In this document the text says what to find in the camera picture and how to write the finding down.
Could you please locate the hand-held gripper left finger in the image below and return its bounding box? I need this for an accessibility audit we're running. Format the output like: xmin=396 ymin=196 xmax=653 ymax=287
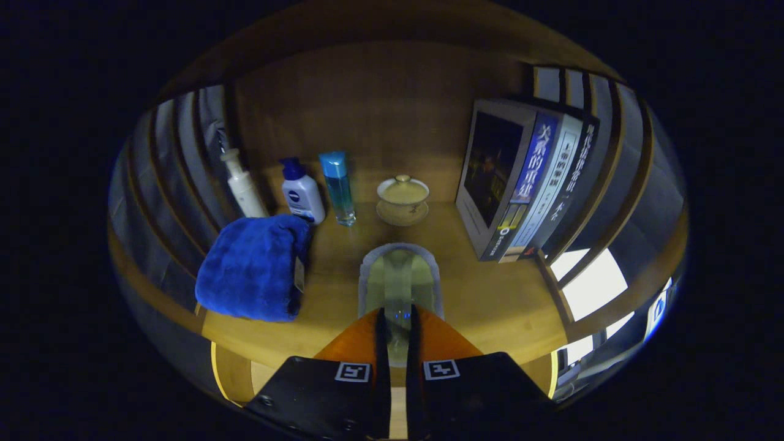
xmin=245 ymin=306 xmax=393 ymax=441

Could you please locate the beige lidded tea cup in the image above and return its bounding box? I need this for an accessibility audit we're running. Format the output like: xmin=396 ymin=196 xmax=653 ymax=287
xmin=375 ymin=175 xmax=431 ymax=227

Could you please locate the white pump bottle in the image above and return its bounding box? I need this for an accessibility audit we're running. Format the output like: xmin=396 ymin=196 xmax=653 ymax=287
xmin=219 ymin=148 xmax=269 ymax=219

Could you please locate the brown wooden cabinet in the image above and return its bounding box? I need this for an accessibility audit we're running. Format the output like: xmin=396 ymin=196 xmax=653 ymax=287
xmin=110 ymin=0 xmax=690 ymax=405

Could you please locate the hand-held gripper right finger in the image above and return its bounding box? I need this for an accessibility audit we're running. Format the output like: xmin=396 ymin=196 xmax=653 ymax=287
xmin=405 ymin=304 xmax=555 ymax=441

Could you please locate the pale green vase grey base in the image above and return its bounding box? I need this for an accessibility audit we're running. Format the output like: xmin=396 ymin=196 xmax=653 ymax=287
xmin=358 ymin=243 xmax=444 ymax=368

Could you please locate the book with blue spine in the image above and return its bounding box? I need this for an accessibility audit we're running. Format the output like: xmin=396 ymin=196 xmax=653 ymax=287
xmin=455 ymin=99 xmax=559 ymax=262

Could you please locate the blue folded towel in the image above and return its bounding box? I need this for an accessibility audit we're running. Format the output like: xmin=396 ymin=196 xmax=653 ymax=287
xmin=195 ymin=214 xmax=314 ymax=323

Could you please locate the white lotion bottle blue cap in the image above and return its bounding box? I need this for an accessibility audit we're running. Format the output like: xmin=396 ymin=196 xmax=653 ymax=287
xmin=279 ymin=157 xmax=326 ymax=225

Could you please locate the wooden countertop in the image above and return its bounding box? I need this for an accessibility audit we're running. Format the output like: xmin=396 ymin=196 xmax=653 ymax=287
xmin=199 ymin=156 xmax=570 ymax=388

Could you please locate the clear blue bottle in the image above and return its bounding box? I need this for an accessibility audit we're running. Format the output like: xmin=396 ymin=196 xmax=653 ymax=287
xmin=318 ymin=151 xmax=357 ymax=227

